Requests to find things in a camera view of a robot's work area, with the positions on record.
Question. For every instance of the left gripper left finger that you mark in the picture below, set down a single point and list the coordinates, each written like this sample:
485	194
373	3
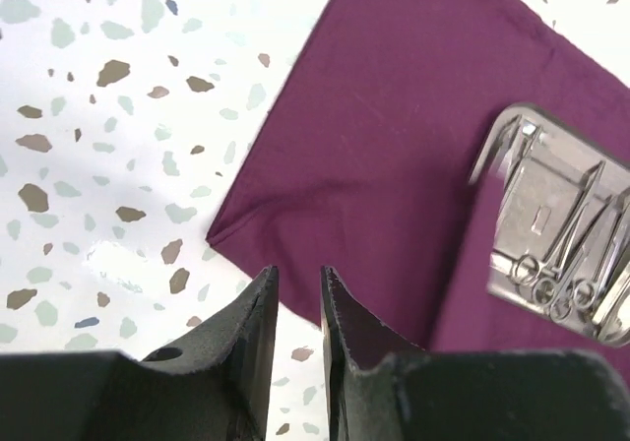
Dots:
213	383

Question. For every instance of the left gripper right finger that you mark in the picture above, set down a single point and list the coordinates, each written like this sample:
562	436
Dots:
382	387

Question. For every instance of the purple surgical drape cloth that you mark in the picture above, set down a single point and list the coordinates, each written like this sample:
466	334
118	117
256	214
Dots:
363	162

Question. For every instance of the stainless steel instrument tray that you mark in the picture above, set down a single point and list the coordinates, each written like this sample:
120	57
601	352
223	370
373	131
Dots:
542	164

